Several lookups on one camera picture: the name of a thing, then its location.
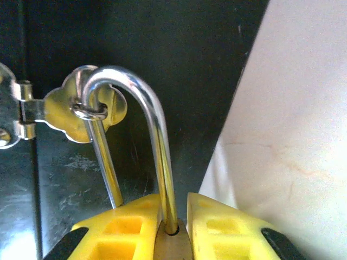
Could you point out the brass padlock with steel shackle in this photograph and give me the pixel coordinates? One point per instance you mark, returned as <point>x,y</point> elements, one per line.
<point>162,162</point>

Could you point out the metal box hasp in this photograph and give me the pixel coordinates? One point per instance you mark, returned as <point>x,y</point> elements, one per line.
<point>59,108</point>

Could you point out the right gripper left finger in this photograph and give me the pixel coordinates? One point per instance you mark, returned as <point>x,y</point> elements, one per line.
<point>122,233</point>

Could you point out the starry night print box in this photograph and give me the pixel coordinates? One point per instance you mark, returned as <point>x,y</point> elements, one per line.
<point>189,54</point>

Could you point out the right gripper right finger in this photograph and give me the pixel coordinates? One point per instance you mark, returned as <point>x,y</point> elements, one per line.
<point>230,238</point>

